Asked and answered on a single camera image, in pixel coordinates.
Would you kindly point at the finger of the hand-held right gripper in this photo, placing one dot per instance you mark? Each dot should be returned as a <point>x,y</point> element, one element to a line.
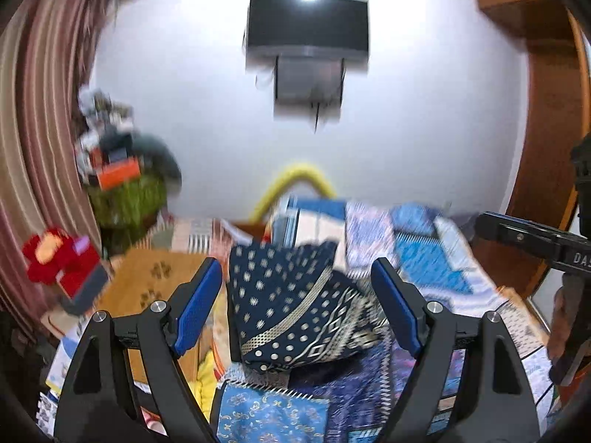
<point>531,240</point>

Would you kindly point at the red plush toy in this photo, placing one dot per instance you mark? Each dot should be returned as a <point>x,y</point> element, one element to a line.
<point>55,254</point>

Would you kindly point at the navy patterned hoodie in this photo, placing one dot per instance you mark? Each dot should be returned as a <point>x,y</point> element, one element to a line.
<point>286,304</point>

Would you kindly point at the striped curtain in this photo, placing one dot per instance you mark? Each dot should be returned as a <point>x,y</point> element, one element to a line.
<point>37,101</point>

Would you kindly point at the pile of small clutter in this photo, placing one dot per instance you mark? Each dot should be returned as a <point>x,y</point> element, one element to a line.
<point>99,115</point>

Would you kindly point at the orange paw print mat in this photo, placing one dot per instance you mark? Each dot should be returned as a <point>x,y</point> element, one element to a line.
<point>138,281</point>

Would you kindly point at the yellow cloth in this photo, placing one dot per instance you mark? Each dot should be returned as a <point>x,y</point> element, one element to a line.
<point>211,378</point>

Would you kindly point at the blue patchwork bed blanket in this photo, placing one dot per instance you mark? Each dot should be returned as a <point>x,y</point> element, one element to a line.
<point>415,249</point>

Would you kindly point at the person's right hand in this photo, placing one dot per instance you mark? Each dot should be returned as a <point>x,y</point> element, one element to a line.
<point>565,323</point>

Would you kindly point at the white blue carton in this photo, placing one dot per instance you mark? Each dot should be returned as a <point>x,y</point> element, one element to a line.
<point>62,364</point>

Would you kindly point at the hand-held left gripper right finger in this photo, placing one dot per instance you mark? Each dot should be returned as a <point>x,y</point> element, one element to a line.
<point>395,304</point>

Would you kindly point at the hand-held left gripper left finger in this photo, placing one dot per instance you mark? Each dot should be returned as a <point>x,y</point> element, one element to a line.
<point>198,304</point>

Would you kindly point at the brown wooden door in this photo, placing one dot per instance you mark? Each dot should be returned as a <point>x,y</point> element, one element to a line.
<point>545,101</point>

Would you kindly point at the orange box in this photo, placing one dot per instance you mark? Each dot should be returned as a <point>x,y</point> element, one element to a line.
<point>117,174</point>

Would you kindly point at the green cloth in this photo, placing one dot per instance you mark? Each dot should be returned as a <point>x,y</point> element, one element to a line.
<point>127,207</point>

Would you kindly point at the black television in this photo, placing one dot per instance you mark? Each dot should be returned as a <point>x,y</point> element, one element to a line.
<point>307,21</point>

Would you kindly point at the yellow tube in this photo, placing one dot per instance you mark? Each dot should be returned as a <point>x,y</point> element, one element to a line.
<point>302,173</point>

